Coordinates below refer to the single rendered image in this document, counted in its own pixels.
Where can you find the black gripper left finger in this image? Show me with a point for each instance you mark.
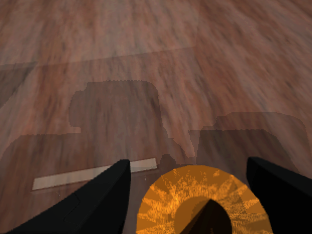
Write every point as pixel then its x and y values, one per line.
pixel 98 207

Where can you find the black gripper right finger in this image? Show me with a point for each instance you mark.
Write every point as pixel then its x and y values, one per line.
pixel 285 196

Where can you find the orange cylindrical knob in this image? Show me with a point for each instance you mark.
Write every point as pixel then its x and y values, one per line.
pixel 198 199

